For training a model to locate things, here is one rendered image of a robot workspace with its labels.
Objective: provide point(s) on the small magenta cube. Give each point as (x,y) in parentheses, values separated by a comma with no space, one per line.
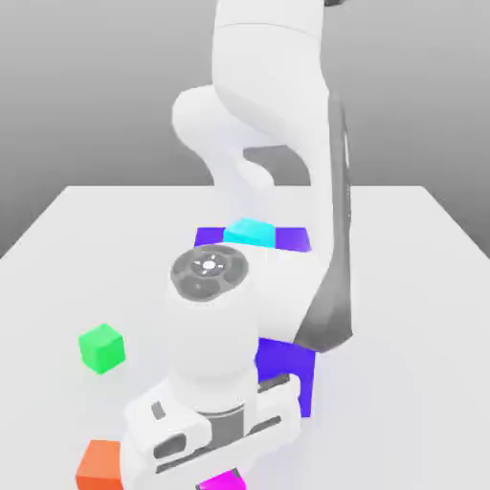
(222,483)

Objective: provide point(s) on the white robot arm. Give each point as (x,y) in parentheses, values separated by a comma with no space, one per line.
(268,76)

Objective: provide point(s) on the small orange cube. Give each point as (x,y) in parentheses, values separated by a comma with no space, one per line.
(100,465)

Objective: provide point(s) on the large purple box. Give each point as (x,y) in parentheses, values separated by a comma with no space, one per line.
(285,363)

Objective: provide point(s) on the small green cube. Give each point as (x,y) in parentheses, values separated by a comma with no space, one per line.
(101,350)

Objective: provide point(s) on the small cyan cube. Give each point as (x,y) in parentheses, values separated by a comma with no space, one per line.
(250,231)

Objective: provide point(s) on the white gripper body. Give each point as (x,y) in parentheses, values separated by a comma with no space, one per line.
(268,440)

